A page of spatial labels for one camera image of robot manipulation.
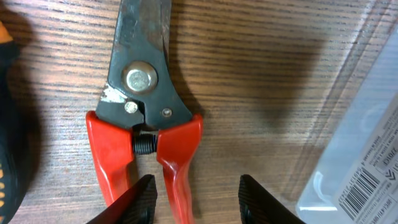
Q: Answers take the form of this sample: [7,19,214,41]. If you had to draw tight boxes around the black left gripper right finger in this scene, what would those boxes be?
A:
[238,174,304,224]

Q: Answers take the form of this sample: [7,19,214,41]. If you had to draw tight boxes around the red handled shears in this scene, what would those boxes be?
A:
[86,0,203,223]

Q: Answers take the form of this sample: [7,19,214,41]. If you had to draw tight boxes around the clear plastic container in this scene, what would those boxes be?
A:
[281,24,398,224]

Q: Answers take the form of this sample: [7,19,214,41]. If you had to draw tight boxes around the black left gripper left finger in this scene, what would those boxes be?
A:
[87,174,157,224]

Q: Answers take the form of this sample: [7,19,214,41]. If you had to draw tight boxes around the orange black long-nose pliers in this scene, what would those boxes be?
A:
[1,24,31,223]

